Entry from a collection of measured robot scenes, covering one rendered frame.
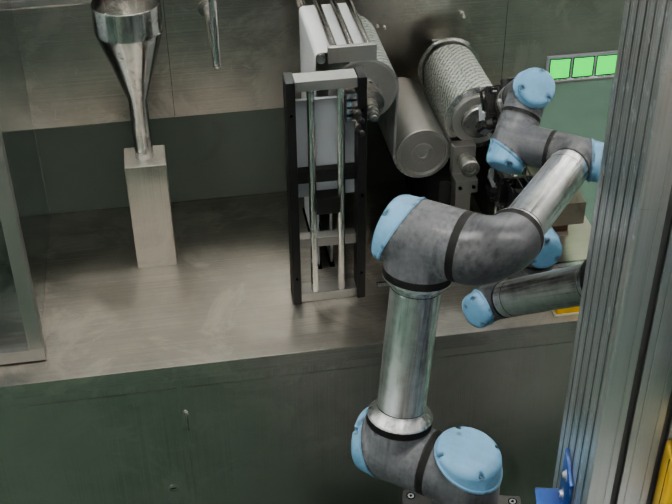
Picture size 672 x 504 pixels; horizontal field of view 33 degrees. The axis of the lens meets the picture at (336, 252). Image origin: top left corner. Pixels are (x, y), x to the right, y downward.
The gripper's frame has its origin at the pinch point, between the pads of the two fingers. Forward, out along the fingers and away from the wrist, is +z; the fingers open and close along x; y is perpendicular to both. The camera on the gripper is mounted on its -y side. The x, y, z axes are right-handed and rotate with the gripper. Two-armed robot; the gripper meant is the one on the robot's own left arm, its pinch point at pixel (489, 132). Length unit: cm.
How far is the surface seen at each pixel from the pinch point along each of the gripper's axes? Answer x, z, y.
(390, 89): 20.8, -2.7, 10.6
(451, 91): 6.2, 3.6, 10.3
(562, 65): -29.3, 30.1, 19.8
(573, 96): -117, 258, 56
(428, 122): 11.5, 5.9, 4.4
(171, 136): 67, 38, 12
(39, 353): 99, 6, -36
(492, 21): -10.7, 22.5, 30.1
